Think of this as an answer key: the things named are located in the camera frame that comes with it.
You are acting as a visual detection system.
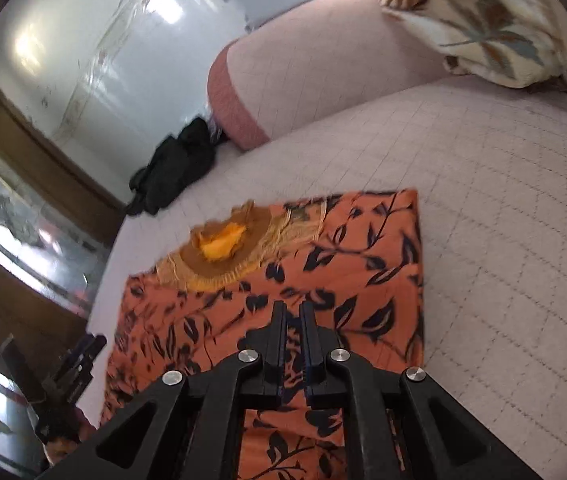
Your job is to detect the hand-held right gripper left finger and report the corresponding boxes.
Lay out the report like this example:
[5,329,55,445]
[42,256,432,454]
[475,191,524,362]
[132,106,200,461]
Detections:
[36,301,289,480]

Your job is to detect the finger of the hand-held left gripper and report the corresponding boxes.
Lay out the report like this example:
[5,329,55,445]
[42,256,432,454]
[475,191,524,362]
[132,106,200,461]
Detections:
[66,334,108,376]
[56,357,94,403]

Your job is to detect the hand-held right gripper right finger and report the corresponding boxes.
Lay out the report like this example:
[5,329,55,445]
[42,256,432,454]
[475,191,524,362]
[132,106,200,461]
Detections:
[299,301,544,480]

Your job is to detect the orange black floral garment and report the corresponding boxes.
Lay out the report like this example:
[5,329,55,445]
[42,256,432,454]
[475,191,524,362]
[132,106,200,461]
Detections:
[100,189,425,480]

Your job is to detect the crumpled black cloth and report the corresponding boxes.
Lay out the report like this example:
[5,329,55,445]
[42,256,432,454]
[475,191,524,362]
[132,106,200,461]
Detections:
[126,117,217,217]

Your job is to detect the pink quilted bolster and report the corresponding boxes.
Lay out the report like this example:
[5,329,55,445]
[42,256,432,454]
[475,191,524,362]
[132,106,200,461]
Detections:
[207,0,459,151]

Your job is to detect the cream floral fleece blanket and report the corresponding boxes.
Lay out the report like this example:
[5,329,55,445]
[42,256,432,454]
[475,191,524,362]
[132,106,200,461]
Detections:
[374,0,567,103]

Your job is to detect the wooden door frame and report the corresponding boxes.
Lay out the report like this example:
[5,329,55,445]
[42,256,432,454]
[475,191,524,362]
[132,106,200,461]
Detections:
[0,55,125,247]

